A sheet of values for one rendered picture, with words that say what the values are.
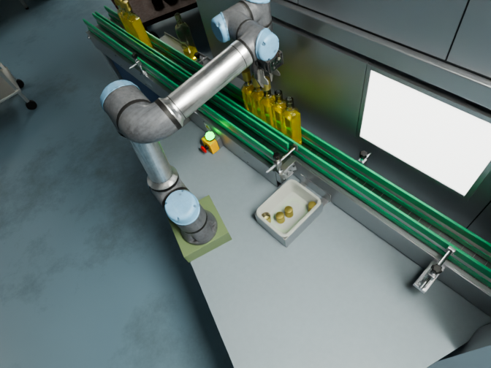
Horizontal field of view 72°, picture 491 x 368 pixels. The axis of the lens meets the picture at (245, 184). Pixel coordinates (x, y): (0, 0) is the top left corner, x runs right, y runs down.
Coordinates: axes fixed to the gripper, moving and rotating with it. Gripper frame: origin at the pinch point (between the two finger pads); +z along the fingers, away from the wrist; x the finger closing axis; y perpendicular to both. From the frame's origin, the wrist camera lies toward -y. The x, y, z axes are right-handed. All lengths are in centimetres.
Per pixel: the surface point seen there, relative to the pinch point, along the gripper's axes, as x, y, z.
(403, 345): -31, 89, 42
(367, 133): 13.0, 38.1, 14.5
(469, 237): 4, 84, 23
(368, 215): -5, 55, 32
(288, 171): -10.6, 19.2, 30.8
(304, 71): 12.4, 8.5, -0.1
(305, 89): 12.3, 8.5, 8.8
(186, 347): -98, 15, 117
